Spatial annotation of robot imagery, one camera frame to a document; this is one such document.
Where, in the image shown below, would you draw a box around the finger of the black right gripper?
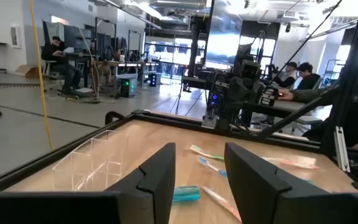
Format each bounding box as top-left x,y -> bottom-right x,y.
211,73 -> 229,94
259,86 -> 280,107

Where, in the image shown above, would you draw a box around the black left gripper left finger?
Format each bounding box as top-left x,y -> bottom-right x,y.
0,142 -> 177,224

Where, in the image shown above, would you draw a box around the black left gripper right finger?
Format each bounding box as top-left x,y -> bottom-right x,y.
224,142 -> 358,224

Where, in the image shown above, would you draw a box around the teal mouthwash bottle white cap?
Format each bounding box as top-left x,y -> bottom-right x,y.
172,185 -> 201,203

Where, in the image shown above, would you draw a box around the orange toothbrush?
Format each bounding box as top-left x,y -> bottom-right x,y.
260,156 -> 320,170
200,185 -> 243,223

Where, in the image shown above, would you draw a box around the blue toothbrush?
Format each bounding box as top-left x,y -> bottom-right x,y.
197,156 -> 229,179

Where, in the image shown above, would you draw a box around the green toothbrush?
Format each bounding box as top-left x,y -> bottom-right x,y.
188,144 -> 226,162

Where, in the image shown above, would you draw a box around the person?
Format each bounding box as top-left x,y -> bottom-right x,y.
273,61 -> 298,90
40,35 -> 83,95
293,62 -> 322,91

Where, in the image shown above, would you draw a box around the computer tower blue lights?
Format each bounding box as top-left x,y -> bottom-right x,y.
149,73 -> 162,87

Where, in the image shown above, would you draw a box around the clear acrylic organizer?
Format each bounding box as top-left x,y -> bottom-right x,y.
52,129 -> 141,192

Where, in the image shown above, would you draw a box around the computer tower green lights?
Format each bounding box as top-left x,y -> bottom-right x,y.
119,77 -> 138,98

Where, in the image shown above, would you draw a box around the dark desk monitor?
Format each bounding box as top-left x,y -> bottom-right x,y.
63,24 -> 90,54

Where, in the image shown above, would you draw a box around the cardboard box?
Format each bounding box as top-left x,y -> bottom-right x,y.
14,63 -> 40,78

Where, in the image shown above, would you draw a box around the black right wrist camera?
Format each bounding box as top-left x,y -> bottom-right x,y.
239,60 -> 262,80

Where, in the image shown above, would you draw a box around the black loop handle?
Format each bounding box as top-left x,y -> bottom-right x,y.
104,110 -> 126,126

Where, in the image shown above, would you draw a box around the silver aluminium bracket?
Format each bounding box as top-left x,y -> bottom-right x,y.
333,125 -> 352,174

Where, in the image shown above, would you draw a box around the yellow hanging cable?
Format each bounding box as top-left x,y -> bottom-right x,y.
29,0 -> 54,151

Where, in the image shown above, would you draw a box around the white wall cabinet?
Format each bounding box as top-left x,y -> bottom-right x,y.
9,26 -> 22,48

